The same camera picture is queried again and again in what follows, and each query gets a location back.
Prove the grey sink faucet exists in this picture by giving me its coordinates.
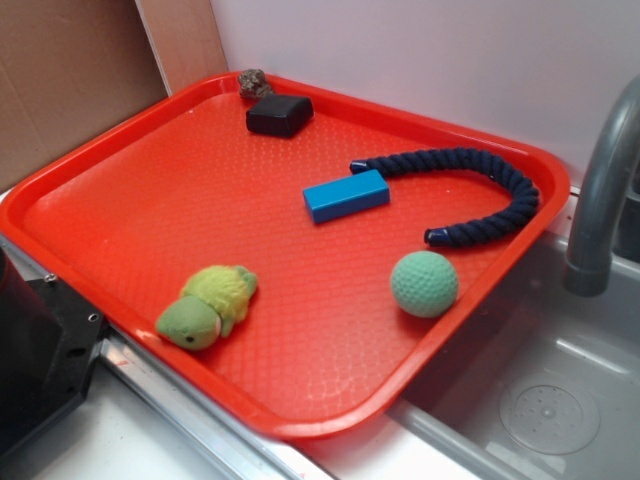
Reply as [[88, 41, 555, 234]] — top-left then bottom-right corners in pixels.
[[563, 78, 639, 297]]

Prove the black rectangular block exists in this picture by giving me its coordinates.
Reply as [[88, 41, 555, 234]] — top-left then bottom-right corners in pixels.
[[246, 94, 314, 138]]

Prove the red plastic tray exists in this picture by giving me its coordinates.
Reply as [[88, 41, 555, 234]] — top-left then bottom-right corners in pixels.
[[1, 74, 570, 440]]

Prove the dark blue rope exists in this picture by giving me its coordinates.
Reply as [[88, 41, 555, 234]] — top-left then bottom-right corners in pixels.
[[349, 146, 542, 249]]

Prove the brown cardboard panel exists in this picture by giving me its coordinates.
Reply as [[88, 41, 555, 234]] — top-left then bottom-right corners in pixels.
[[1, 1, 227, 191]]

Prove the small brown rock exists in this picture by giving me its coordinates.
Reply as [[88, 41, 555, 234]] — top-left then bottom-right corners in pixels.
[[237, 69, 274, 100]]

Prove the grey plastic sink basin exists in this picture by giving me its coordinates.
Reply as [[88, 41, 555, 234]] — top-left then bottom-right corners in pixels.
[[301, 199, 639, 479]]

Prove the green plush turtle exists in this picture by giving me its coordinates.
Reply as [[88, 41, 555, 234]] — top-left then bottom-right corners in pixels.
[[155, 265, 258, 351]]

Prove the green dimpled ball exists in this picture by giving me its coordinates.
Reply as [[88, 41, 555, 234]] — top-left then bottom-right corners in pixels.
[[390, 251, 459, 319]]

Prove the blue rectangular block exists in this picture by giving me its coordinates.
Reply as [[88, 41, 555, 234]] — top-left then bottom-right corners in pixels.
[[302, 170, 390, 224]]

